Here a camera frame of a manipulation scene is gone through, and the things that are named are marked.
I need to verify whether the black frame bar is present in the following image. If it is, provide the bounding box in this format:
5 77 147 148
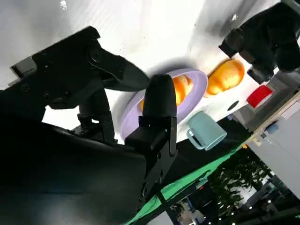
156 190 180 225

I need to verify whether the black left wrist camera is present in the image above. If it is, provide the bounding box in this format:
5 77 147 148
247 63 276 84

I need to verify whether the lilac plate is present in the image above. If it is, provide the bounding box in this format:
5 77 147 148
120 68 209 142

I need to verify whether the green leafy plant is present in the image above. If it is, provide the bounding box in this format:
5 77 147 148
208 150 274 213

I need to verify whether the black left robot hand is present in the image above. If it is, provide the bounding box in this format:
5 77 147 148
218 0 300 71

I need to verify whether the pale green mug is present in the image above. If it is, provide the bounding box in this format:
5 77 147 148
186 111 227 151

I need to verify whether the orange and white bread roll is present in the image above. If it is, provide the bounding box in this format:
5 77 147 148
203 59 246 98
140 74 194 111

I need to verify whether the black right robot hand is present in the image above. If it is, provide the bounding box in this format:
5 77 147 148
0 26 178 225

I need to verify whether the green cloth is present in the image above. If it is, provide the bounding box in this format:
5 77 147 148
126 140 249 225

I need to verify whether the red round button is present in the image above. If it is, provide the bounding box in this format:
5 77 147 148
246 84 274 109

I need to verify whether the grey machine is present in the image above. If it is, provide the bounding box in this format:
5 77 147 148
232 67 300 132

